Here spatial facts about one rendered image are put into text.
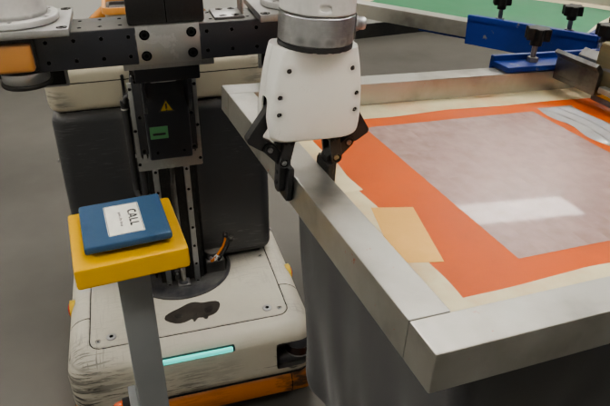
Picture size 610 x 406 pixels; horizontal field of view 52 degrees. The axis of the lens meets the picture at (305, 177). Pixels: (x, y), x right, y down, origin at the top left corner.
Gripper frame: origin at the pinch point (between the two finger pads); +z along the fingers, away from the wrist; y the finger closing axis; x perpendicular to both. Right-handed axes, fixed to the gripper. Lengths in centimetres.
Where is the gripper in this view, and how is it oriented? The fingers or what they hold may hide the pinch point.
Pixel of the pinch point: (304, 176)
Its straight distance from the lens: 68.5
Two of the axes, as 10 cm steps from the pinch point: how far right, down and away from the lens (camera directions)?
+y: -9.3, 1.1, -3.5
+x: 3.6, 4.5, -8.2
